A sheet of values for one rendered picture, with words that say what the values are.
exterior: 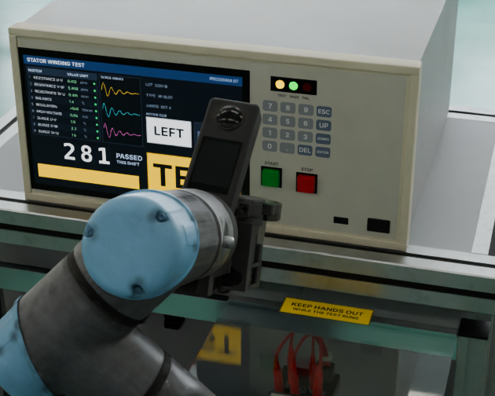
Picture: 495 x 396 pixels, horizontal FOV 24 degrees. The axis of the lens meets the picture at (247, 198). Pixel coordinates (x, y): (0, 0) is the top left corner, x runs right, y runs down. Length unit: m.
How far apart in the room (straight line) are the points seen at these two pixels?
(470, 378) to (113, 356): 0.49
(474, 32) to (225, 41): 4.18
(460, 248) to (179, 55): 0.36
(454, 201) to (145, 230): 0.59
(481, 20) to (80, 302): 4.75
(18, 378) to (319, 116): 0.45
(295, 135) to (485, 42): 4.08
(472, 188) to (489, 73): 3.52
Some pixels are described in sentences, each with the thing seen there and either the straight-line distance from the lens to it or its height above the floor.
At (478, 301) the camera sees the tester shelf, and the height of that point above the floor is 1.08.
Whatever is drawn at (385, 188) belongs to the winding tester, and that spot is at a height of 1.19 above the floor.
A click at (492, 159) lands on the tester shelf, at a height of 1.12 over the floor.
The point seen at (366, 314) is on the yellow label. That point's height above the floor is 1.07.
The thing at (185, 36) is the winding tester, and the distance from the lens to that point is 1.20.
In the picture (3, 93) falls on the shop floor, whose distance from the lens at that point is 4.65.
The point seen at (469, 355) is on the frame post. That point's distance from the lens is 1.22.
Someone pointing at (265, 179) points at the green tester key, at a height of 1.18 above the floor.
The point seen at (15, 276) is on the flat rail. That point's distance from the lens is 1.34.
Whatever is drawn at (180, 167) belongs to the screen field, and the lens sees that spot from 1.23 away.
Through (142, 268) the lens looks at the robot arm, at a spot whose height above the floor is 1.31.
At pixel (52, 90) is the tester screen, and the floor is 1.25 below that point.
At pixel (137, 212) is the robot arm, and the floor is 1.34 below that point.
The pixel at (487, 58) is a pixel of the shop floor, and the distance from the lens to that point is 5.03.
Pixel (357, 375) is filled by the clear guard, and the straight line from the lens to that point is 1.11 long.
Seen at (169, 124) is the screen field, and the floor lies 1.23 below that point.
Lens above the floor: 1.71
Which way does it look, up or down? 27 degrees down
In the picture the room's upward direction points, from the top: straight up
